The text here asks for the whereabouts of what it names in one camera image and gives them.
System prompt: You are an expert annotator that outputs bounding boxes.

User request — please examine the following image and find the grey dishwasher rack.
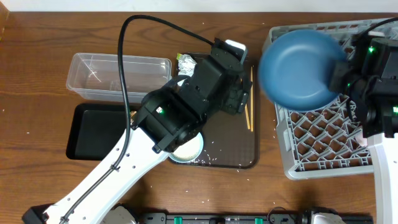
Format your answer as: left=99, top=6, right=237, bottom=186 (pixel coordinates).
left=261, top=17, right=398, bottom=181

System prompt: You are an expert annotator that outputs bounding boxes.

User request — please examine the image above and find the green foil snack wrapper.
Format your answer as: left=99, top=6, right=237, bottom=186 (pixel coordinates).
left=177, top=53, right=197, bottom=77

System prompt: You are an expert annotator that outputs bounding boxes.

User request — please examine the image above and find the dark brown serving tray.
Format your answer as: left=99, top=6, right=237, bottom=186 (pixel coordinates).
left=186, top=57, right=260, bottom=169

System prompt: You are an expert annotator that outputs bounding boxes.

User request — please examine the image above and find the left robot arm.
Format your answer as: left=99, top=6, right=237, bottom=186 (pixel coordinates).
left=22, top=40, right=252, bottom=223

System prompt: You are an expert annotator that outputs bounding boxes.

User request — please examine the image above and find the pink and white cup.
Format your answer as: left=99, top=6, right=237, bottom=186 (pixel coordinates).
left=355, top=132, right=368, bottom=147

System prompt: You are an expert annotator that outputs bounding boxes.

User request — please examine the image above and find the dark blue plate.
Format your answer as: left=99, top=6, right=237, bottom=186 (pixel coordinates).
left=258, top=30, right=346, bottom=112

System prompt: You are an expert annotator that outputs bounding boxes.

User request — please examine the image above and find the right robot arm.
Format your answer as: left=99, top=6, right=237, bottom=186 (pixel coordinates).
left=328, top=36, right=397, bottom=223

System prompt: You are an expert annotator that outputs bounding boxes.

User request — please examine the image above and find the light blue rice bowl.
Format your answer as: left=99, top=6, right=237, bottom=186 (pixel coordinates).
left=169, top=133, right=204, bottom=163

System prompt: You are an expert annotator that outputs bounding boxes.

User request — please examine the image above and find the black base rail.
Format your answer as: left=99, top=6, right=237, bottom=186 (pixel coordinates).
left=137, top=213, right=295, bottom=224

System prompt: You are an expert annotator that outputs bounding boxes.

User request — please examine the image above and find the black plastic bin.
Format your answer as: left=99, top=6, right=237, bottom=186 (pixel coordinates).
left=66, top=103, right=126, bottom=161

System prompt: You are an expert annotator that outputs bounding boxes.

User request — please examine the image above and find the clear plastic bin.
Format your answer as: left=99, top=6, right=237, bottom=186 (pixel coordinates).
left=66, top=53, right=172, bottom=103

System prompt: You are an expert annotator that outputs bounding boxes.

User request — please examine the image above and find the brown food scrap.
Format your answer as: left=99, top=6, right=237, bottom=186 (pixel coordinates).
left=130, top=111, right=137, bottom=120

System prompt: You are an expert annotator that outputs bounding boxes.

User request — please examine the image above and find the crumpled white napkin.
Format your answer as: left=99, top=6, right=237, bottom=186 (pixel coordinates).
left=177, top=78, right=185, bottom=86

